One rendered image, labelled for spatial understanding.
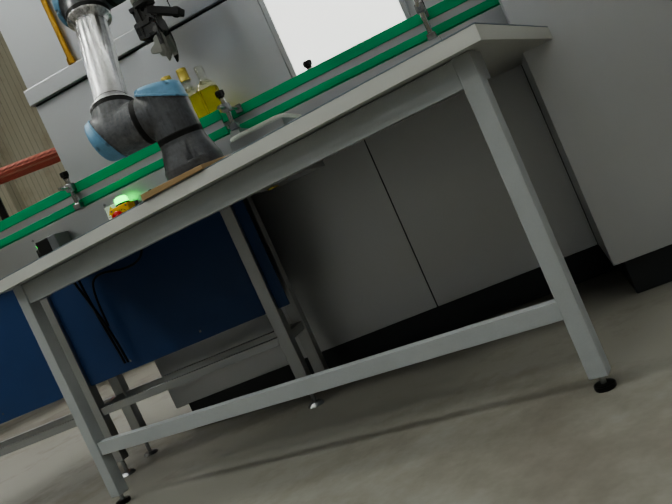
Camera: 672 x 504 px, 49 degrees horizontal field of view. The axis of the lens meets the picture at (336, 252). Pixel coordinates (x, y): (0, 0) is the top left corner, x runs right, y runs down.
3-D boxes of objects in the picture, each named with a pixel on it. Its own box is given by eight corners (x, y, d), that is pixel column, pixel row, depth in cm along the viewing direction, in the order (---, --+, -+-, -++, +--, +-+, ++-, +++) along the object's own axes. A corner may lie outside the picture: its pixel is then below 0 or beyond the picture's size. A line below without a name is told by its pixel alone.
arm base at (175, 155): (201, 165, 173) (183, 125, 172) (156, 187, 181) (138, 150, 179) (235, 153, 186) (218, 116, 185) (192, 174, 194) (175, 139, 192)
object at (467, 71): (615, 390, 144) (469, 49, 140) (114, 507, 221) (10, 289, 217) (621, 371, 152) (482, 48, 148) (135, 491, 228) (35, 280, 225)
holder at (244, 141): (319, 141, 228) (309, 118, 227) (293, 143, 202) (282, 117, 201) (271, 164, 233) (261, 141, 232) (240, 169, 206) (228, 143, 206)
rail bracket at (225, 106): (252, 127, 234) (235, 90, 233) (232, 126, 218) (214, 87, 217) (244, 131, 235) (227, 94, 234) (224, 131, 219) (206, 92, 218)
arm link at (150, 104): (192, 123, 175) (167, 70, 174) (144, 147, 178) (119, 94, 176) (207, 122, 187) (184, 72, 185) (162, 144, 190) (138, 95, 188)
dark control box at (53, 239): (79, 253, 243) (68, 230, 242) (65, 257, 235) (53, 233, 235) (59, 263, 245) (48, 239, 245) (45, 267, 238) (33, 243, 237)
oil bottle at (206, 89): (241, 137, 243) (214, 77, 242) (235, 137, 238) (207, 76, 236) (227, 144, 245) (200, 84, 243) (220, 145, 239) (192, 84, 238)
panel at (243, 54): (414, 22, 236) (370, -78, 234) (412, 21, 233) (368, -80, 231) (180, 141, 261) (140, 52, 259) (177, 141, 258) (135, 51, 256)
